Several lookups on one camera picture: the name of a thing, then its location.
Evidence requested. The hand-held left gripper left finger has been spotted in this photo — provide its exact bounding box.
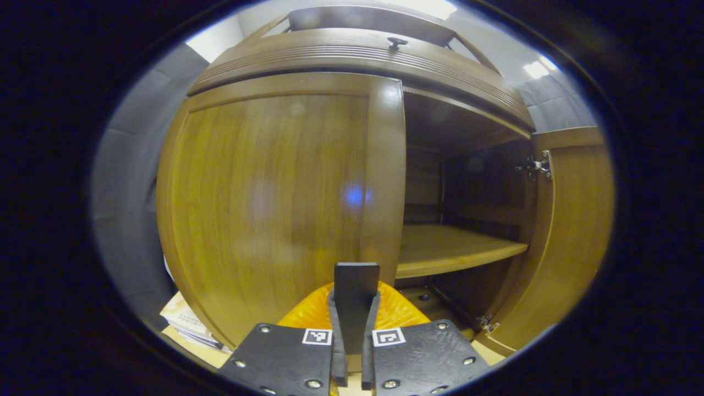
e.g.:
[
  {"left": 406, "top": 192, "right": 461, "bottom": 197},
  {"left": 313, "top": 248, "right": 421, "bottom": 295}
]
[{"left": 217, "top": 282, "right": 349, "bottom": 396}]

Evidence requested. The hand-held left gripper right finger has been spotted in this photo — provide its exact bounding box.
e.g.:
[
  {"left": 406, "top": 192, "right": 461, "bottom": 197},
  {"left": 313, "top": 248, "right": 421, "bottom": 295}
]
[{"left": 361, "top": 281, "right": 490, "bottom": 396}]

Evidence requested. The wooden cabinet door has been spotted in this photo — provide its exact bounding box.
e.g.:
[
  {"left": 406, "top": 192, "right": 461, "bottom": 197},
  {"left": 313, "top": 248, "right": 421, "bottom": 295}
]
[
  {"left": 476, "top": 126, "right": 615, "bottom": 357},
  {"left": 156, "top": 71, "right": 408, "bottom": 375}
]

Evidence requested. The wooden double-door shoe cabinet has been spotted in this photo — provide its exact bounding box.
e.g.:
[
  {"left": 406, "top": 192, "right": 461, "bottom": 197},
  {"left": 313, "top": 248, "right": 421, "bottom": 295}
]
[{"left": 156, "top": 3, "right": 615, "bottom": 375}]

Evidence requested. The wooden cabinet drawer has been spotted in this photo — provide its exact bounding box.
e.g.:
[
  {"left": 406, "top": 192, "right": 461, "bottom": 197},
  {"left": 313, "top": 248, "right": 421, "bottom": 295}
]
[{"left": 187, "top": 27, "right": 535, "bottom": 131}]

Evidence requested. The wooden inner shelf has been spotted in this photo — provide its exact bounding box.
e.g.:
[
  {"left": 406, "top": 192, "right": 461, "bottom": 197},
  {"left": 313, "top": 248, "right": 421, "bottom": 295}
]
[{"left": 396, "top": 224, "right": 529, "bottom": 279}]

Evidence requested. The stack of white books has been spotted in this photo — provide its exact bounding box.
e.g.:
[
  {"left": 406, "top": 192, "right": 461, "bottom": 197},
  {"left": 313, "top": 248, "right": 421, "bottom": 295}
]
[{"left": 159, "top": 291, "right": 233, "bottom": 353}]

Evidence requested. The small ceiling light panel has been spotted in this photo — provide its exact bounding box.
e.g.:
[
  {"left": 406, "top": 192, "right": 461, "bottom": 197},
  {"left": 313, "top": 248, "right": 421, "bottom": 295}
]
[{"left": 522, "top": 55, "right": 559, "bottom": 80}]

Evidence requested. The long ceiling light panel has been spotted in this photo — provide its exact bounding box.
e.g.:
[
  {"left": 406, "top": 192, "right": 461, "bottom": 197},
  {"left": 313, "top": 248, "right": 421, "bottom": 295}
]
[{"left": 385, "top": 0, "right": 458, "bottom": 20}]

